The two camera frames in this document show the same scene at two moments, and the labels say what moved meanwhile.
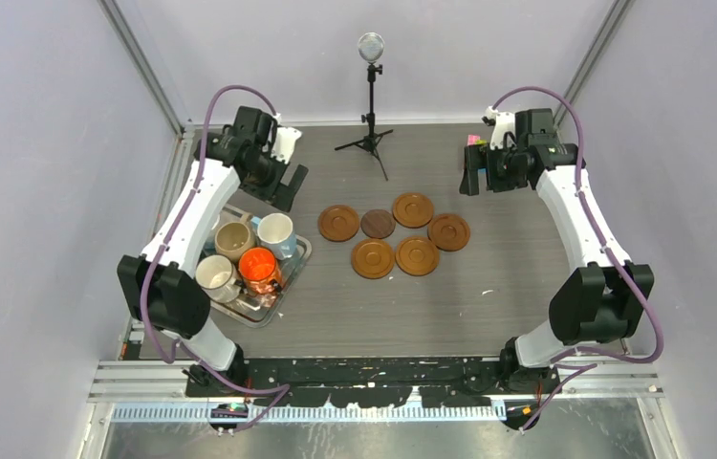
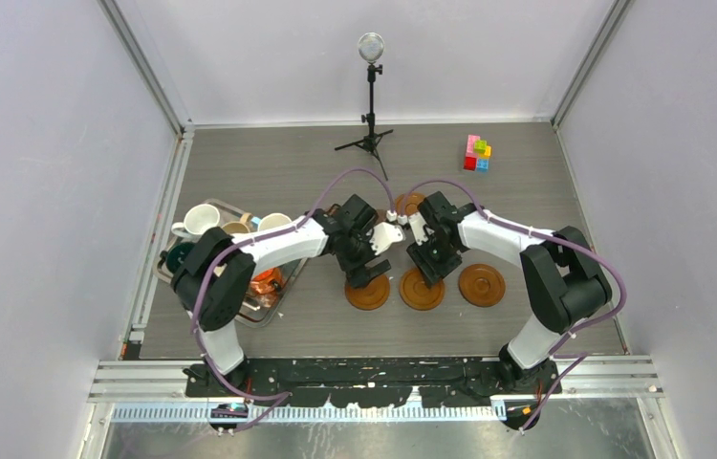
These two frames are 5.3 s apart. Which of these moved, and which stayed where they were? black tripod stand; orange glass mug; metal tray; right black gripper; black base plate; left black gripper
Moved: left black gripper; right black gripper
Stayed: black tripod stand; metal tray; black base plate; orange glass mug
